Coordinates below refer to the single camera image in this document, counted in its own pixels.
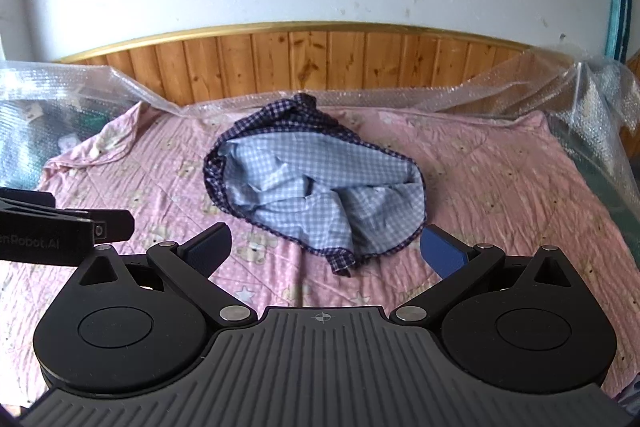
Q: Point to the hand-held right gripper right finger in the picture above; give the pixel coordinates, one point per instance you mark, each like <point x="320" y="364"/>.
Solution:
<point x="442" y="252"/>

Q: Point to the teal rolled mat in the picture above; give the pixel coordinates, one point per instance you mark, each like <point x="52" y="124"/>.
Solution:
<point x="617" y="17"/>

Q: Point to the blue plaid shirt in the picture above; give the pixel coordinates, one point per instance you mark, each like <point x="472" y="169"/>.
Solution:
<point x="300" y="187"/>

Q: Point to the clear bubble wrap sheet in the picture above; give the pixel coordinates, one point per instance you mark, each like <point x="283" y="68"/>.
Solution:
<point x="590" y="107"/>

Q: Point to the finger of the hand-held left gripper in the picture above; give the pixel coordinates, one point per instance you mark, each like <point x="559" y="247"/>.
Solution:
<point x="117" y="226"/>

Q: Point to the pink printed bedsheet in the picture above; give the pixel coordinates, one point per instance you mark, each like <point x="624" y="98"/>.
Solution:
<point x="500" y="187"/>

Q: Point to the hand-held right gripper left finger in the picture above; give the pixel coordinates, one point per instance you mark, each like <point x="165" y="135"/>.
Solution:
<point x="212" y="244"/>

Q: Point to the wooden cabinet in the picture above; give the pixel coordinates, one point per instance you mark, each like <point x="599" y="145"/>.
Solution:
<point x="635" y="69"/>

